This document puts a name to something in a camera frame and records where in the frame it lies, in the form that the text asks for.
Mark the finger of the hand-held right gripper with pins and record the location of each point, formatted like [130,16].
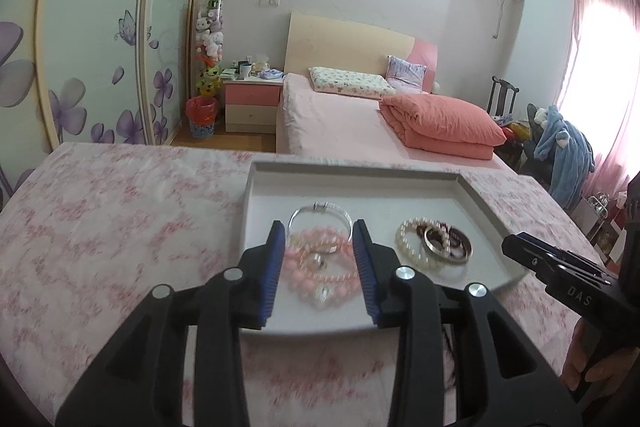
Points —
[530,252]

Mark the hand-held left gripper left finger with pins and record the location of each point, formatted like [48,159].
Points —
[272,277]

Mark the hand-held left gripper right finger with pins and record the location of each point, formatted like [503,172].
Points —
[365,277]

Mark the pearl stud earring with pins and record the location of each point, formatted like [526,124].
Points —
[324,294]

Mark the wide silver bangle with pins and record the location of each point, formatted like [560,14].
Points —
[450,257]

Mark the grey cardboard tray box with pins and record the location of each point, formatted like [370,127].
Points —
[380,197]

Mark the person's right hand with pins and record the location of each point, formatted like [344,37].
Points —
[572,357]

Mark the thin silver bangle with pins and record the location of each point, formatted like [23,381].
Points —
[322,206]

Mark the blue fleece robe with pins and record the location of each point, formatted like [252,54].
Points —
[565,152]

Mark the pile of colourful clothes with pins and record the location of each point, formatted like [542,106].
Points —
[515,133]

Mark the dark wooden chair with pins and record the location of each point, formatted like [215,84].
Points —
[502,97]

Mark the folded salmon duvet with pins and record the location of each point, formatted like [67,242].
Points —
[440,122]

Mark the plain pink bed sheet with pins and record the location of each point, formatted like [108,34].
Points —
[330,122]

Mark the pink floral bed sheet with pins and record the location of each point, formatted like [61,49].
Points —
[125,217]

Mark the pink and beige nightstand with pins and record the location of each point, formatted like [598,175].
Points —
[250,104]

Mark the pink curtain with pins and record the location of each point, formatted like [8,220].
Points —
[605,82]

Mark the white floral pillow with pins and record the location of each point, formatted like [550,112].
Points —
[345,82]

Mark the purple patterned pillow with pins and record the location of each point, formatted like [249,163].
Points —
[405,72]

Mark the beige and pink headboard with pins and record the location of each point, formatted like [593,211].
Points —
[340,42]

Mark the clear tube of plush toys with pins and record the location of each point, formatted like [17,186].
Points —
[210,37]

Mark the flower print sliding wardrobe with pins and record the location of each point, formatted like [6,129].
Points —
[90,32]

